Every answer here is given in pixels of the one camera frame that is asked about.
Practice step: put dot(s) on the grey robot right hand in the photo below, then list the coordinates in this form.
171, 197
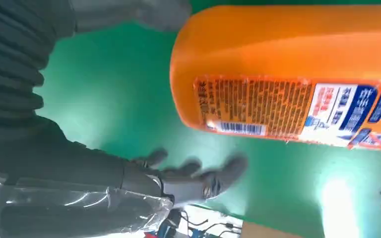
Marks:
62, 164

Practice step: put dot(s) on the green table mat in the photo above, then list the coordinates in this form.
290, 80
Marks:
111, 98

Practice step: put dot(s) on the white table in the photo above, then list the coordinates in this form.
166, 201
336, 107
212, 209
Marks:
216, 218

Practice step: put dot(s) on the brown cardboard box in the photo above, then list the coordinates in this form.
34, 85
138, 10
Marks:
262, 232

